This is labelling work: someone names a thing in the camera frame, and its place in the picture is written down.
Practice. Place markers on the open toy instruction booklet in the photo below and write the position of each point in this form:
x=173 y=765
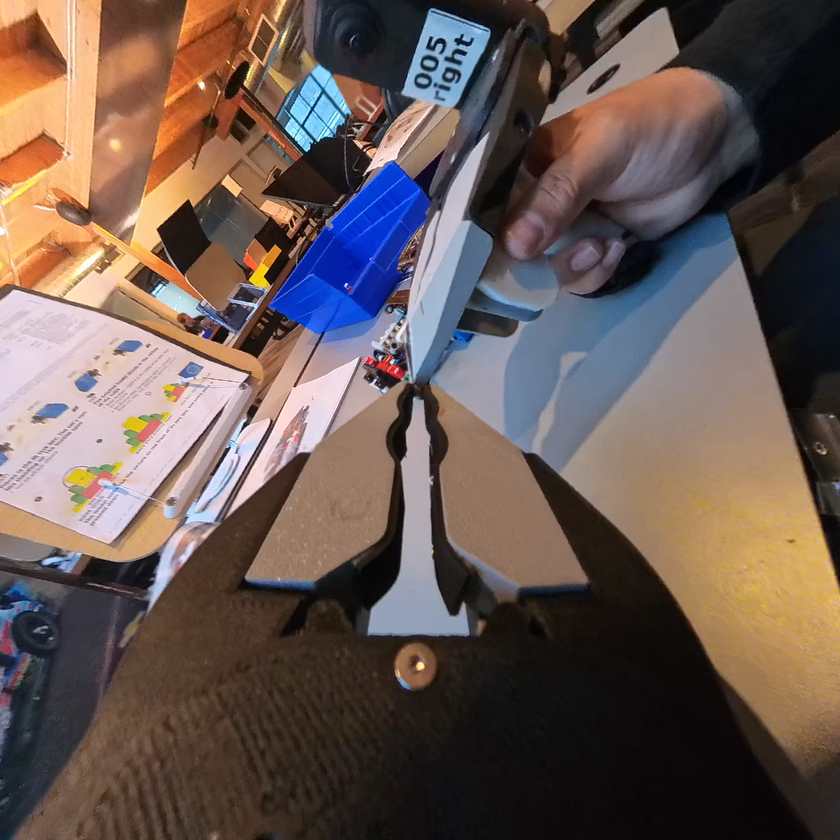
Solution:
x=308 y=407

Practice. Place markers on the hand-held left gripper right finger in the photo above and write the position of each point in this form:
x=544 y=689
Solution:
x=505 y=518

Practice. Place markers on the wooden document holder board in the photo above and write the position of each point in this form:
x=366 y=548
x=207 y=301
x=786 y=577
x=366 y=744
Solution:
x=39 y=525

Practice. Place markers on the small toy brick assembly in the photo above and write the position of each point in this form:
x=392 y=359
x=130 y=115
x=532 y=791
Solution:
x=387 y=371

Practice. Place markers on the black monitor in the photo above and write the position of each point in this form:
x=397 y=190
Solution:
x=315 y=177

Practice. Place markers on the white stand base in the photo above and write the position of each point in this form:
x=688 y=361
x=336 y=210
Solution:
x=246 y=436

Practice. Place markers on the yellow storage box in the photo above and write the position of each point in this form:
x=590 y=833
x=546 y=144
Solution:
x=262 y=269

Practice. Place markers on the window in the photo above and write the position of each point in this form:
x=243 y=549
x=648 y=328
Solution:
x=315 y=105

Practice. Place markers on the grey desk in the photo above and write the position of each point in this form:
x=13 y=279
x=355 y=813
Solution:
x=623 y=407

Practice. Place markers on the blue plastic bin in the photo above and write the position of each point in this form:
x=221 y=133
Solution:
x=354 y=262

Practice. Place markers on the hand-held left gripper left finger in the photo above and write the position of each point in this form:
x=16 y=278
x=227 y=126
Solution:
x=328 y=518

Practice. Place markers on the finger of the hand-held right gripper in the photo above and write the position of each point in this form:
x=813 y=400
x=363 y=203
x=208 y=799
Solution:
x=415 y=328
x=453 y=289

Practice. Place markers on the person's right hand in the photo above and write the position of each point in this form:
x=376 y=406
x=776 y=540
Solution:
x=643 y=151

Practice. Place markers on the printed block building sheet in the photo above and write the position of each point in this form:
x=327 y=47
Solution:
x=79 y=394

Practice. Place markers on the black toy set box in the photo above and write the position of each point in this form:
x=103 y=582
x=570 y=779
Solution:
x=26 y=643

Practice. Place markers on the black panel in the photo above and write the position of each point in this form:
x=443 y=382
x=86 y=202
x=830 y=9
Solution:
x=184 y=233

